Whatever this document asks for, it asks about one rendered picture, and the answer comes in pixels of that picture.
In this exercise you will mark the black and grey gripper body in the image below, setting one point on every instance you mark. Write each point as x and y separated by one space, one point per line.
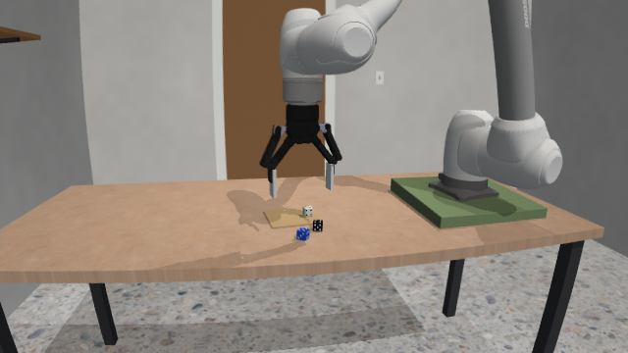
296 115

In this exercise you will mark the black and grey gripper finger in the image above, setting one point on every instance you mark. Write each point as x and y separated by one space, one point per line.
270 164
332 160

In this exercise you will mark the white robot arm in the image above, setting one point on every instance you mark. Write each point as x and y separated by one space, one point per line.
518 152

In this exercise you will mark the tan flat mat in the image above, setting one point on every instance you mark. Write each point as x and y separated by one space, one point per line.
289 218

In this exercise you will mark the blue die with white pips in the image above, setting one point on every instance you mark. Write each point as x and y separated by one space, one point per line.
303 233

